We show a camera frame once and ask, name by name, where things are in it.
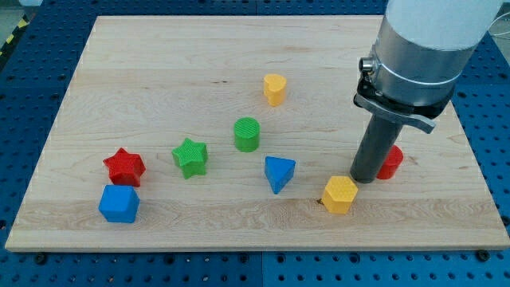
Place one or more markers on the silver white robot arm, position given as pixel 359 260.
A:
pixel 423 45

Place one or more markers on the yellow heart block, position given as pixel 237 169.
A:
pixel 275 89

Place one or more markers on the green cylinder block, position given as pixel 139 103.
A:
pixel 246 134

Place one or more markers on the blue triangle block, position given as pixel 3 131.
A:
pixel 279 171

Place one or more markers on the green star block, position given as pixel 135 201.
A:
pixel 191 158

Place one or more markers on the light wooden board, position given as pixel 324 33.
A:
pixel 146 83

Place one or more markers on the yellow hexagon block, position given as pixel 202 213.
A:
pixel 339 194

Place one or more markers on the dark grey cylindrical pointer tool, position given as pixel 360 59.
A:
pixel 378 139

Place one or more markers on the red star block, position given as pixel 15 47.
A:
pixel 125 168

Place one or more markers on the red block behind pointer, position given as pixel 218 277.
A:
pixel 391 164

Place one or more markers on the blue cube block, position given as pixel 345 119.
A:
pixel 119 203

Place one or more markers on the black mounting bracket with lever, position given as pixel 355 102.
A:
pixel 421 117

